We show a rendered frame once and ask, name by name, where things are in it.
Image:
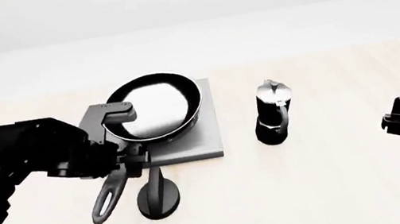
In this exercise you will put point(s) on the black moka pot silver lid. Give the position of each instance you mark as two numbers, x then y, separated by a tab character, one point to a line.
272	124

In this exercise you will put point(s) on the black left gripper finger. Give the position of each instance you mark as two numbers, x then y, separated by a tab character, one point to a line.
119	112
136	159

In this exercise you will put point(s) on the grey square stove plate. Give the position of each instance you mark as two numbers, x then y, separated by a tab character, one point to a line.
204	138

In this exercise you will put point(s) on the black frying pan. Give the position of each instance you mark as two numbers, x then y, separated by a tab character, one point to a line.
190	98

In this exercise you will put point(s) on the black stove knob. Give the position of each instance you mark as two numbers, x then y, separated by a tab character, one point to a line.
158	197

